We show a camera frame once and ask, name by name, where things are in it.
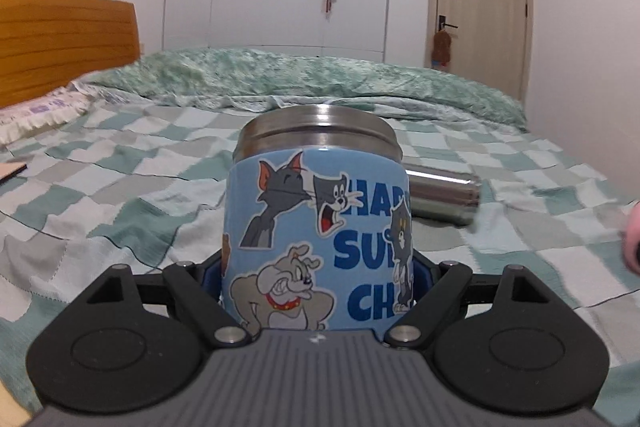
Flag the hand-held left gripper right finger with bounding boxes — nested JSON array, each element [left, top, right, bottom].
[[384, 252, 557, 349]]

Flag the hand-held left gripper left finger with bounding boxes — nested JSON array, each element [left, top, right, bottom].
[[85, 252, 252, 349]]

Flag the blue cartoon steel cup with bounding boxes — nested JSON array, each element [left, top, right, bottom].
[[221, 104, 415, 334]]

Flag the plain steel cup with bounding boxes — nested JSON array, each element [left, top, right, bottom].
[[402, 162, 482, 226]]

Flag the green checkered blanket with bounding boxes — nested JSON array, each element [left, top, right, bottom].
[[0, 94, 640, 427]]

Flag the green patterned quilt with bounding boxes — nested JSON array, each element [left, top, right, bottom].
[[82, 47, 528, 131]]

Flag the flat wooden board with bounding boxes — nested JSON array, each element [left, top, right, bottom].
[[0, 162, 27, 188]]

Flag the white printed pillow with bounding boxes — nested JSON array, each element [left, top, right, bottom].
[[0, 82, 102, 148]]

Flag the wooden headboard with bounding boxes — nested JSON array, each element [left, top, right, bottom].
[[0, 0, 142, 110]]

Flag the brown bag on door handle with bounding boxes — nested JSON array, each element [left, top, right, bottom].
[[430, 29, 454, 72]]

